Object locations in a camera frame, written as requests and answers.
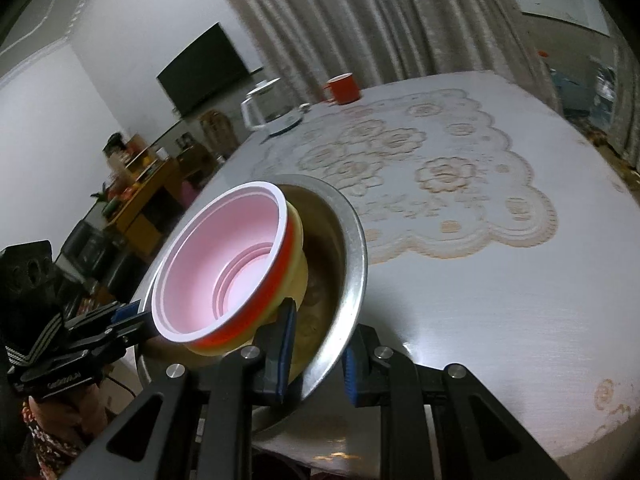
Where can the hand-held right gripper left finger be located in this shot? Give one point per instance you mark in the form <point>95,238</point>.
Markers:
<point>286,345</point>

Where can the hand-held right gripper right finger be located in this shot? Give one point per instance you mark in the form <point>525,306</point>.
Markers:
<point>350,375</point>

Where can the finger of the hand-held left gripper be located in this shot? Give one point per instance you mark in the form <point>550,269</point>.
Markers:
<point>127,311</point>
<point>130,337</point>

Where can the yellow bowl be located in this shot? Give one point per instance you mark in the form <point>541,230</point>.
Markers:
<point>295,265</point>

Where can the red plastic bowl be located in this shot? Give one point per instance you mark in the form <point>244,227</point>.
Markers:
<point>210,265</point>

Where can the stainless steel bowl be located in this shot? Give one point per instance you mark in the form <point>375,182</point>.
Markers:
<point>340,240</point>

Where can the person's left forearm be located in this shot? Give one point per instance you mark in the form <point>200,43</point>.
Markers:
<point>50,452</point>

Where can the person's left hand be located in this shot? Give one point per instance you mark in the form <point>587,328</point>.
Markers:
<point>65,410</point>

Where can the black leather sofa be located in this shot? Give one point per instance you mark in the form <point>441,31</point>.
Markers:
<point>95,255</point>

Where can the wooden shelf unit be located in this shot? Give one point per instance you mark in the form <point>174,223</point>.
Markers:
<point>145,195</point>

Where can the rattan chair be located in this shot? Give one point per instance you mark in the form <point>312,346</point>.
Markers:
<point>217,132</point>

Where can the lace floral table mat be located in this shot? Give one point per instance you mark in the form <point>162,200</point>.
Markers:
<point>440,170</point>

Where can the white electric kettle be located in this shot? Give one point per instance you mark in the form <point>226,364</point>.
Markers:
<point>265,110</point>

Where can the red mug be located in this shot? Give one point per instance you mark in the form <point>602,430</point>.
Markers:
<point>345,89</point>

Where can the wide beige curtain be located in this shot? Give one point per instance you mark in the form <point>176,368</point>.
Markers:
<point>375,20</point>

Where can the black wall television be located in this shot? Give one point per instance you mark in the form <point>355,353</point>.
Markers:
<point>205,70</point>

